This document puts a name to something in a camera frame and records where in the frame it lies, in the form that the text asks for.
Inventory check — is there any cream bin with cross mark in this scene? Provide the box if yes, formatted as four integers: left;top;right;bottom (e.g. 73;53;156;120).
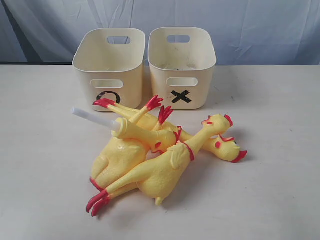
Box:
148;27;217;110

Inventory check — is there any cream bin with circle mark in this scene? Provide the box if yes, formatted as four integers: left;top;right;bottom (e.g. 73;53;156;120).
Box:
72;28;146;112

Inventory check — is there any white backdrop curtain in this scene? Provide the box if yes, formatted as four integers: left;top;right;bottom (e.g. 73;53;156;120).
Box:
0;0;320;65

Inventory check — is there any headless yellow rubber chicken body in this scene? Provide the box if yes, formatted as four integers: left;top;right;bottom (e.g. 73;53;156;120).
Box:
90;95;177;191

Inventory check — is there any yellow rubber chicken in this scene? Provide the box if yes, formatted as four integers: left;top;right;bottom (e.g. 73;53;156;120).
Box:
86;114;233;217
93;95;247;163

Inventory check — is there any yellow chicken neck with squeaker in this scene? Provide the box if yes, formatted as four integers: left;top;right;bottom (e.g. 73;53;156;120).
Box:
71;107;180;153

